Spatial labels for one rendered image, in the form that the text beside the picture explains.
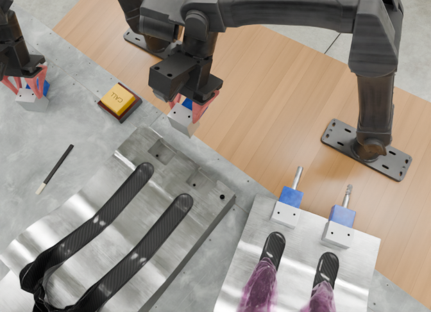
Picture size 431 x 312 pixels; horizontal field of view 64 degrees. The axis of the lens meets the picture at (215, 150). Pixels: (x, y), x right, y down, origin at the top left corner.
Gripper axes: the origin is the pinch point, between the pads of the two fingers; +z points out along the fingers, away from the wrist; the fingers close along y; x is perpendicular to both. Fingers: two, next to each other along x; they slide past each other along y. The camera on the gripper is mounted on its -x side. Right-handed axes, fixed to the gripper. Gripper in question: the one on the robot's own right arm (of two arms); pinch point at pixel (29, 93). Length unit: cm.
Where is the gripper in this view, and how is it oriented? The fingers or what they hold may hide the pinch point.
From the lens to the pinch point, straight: 98.5
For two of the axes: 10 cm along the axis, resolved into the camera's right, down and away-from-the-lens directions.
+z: -0.3, 7.7, 6.4
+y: 9.9, 1.1, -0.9
